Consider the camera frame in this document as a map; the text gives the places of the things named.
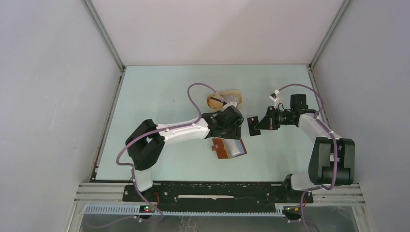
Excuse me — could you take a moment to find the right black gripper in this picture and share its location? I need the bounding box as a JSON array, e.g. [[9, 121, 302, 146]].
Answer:
[[255, 106, 294, 130]]

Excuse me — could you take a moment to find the black credit card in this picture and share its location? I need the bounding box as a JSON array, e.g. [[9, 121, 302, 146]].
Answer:
[[247, 116, 261, 136]]

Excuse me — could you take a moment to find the gold credit card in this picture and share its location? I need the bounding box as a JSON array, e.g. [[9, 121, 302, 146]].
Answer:
[[206, 94, 224, 111]]

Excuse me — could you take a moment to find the brown leather card holder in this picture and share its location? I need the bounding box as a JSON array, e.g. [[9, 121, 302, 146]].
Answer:
[[211, 138, 247, 160]]

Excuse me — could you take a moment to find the silver VIP credit card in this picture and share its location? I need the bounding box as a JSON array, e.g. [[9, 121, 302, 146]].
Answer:
[[221, 94, 239, 105]]

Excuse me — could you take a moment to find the beige oval tray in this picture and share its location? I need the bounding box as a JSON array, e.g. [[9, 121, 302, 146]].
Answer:
[[206, 89, 243, 112]]

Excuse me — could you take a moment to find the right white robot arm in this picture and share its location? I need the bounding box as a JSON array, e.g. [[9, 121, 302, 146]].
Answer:
[[255, 92, 355, 202]]

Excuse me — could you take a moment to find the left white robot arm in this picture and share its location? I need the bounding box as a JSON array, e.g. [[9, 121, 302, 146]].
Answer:
[[125, 105, 244, 201]]

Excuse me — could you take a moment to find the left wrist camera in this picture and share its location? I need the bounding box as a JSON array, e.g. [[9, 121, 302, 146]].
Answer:
[[223, 101, 238, 110]]

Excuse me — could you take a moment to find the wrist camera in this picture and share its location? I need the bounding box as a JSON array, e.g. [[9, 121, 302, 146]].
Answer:
[[223, 101, 238, 110], [269, 89, 280, 102]]

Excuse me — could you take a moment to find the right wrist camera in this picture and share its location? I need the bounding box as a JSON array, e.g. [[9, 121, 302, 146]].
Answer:
[[269, 89, 280, 102]]

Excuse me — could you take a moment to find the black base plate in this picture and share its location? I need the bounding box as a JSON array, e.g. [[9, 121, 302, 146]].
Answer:
[[122, 181, 313, 212]]

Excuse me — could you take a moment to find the aluminium frame rail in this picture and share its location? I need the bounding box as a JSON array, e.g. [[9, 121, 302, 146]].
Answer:
[[74, 183, 366, 206]]

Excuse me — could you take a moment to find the grey cable duct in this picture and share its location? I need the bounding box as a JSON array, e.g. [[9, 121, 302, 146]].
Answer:
[[84, 204, 300, 217]]

